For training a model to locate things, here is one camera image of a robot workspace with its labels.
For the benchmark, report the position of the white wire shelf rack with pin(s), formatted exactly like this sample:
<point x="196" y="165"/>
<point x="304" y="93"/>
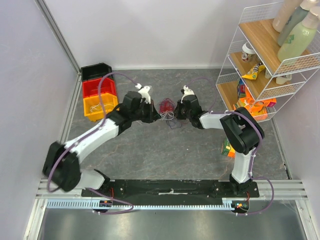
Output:
<point x="255" y="27"/>

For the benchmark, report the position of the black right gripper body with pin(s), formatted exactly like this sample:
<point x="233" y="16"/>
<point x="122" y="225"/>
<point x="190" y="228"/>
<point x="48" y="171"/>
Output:
<point x="180" y="110"/>

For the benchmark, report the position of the small white bottle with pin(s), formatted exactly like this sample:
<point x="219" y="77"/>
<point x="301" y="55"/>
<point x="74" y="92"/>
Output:
<point x="280" y="80"/>

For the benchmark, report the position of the yellow plastic bin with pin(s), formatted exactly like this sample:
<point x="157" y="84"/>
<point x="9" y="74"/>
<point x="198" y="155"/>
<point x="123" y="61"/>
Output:
<point x="93" y="109"/>

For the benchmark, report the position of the green orange box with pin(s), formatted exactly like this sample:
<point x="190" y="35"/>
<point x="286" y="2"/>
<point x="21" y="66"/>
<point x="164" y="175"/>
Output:
<point x="227" y="149"/>

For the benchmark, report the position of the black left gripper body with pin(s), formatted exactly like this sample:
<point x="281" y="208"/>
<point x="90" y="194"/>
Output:
<point x="145" y="112"/>

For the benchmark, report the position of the orange snack boxes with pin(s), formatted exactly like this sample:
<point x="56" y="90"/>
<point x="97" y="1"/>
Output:
<point x="257" y="108"/>

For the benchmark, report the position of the paper coffee cup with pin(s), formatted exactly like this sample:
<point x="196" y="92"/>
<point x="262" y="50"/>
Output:
<point x="248" y="53"/>

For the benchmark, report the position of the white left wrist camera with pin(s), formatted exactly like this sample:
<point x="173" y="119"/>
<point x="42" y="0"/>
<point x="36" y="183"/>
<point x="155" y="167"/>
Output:
<point x="145" y="92"/>

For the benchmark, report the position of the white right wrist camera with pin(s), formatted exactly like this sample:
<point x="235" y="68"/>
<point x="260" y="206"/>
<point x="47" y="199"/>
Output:
<point x="186" y="91"/>

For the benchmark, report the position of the grey green bottle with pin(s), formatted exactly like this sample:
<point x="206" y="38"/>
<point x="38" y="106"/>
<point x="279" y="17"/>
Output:
<point x="296" y="17"/>

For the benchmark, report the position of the slotted cable duct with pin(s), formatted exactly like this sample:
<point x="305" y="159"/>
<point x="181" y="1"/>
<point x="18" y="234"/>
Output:
<point x="99" y="204"/>

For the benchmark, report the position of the red plastic bin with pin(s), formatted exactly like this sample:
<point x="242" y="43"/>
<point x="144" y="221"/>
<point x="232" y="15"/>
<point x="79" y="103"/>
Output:
<point x="90" y="87"/>

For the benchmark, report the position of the colourful small carton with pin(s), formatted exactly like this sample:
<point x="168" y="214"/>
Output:
<point x="241" y="89"/>

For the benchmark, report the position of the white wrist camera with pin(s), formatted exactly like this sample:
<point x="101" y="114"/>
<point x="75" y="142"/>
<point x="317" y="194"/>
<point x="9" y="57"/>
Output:
<point x="186" y="91"/>
<point x="145" y="92"/>

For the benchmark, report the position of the green lotion bottle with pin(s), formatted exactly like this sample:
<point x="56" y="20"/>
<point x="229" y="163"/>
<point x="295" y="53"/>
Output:
<point x="300" y="37"/>

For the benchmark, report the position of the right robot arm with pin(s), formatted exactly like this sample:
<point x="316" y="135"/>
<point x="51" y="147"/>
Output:
<point x="243" y="132"/>

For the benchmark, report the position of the black plastic bin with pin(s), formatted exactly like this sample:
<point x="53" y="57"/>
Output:
<point x="95" y="71"/>

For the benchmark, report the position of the yellow snack bag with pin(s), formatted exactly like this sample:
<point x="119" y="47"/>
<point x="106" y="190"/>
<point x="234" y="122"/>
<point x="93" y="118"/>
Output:
<point x="253" y="73"/>

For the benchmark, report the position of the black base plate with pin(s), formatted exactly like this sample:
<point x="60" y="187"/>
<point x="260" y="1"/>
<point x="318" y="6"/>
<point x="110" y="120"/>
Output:
<point x="170" y="191"/>

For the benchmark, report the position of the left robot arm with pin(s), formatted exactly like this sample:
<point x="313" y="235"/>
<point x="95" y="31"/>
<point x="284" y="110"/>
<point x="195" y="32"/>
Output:
<point x="63" y="160"/>

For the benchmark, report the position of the beige bottle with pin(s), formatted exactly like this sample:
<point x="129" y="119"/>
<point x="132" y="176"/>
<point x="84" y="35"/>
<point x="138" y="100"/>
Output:
<point x="285" y="11"/>

